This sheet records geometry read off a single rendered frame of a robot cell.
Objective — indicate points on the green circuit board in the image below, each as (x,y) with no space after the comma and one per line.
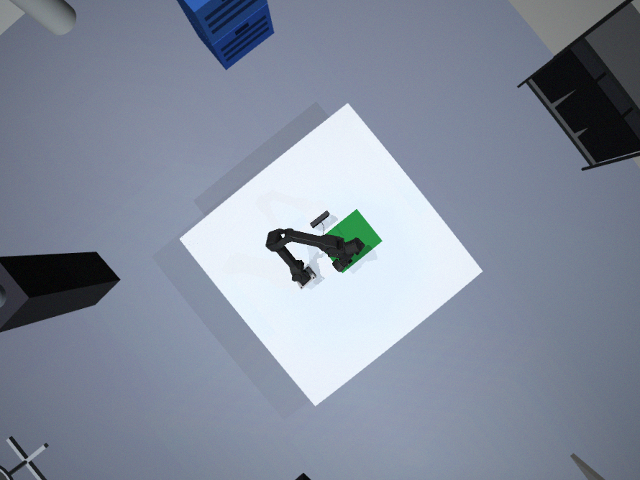
(355,225)

